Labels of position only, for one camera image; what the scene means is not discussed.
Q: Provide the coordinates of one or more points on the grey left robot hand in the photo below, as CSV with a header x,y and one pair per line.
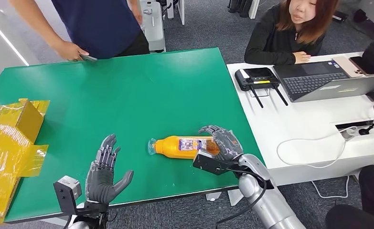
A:
x,y
99,183

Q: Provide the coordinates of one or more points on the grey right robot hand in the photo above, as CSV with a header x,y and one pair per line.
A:
x,y
229,145

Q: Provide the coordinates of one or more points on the orange plastic bottle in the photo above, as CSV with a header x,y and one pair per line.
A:
x,y
171,147

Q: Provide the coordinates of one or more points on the white robot base machine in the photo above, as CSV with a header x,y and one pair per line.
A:
x,y
153,28

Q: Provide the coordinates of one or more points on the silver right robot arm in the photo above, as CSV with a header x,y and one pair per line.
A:
x,y
269,205

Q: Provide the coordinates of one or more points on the white table foot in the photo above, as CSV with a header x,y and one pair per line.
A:
x,y
234,197

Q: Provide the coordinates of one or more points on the black remote controller with antennas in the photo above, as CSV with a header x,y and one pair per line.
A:
x,y
254,81

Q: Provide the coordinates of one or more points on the yellow taped cardboard box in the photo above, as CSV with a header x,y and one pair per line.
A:
x,y
1,148

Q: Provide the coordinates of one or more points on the grey open laptop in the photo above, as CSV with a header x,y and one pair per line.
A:
x,y
315,81

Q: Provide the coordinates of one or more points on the seated person's hand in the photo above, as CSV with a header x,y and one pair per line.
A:
x,y
301,58

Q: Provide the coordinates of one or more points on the seated person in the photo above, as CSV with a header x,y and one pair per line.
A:
x,y
269,38

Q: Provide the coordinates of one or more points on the phone in person's hand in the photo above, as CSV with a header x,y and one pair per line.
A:
x,y
88,58

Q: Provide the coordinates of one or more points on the beige smartphone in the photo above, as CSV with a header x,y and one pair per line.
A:
x,y
344,65

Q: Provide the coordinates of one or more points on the white furniture panel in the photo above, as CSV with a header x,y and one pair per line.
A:
x,y
181,11

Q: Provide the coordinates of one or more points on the dark screen smartphone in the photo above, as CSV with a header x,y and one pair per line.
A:
x,y
357,64

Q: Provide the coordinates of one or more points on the standing person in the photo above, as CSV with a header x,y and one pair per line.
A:
x,y
101,25

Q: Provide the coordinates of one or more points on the black floor device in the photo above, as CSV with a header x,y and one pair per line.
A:
x,y
340,16

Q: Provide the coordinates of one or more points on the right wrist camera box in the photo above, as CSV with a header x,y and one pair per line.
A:
x,y
209,164

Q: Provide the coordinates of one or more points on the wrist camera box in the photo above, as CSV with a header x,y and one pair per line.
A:
x,y
65,192
209,164

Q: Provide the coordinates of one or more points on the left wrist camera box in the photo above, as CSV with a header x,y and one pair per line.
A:
x,y
65,192

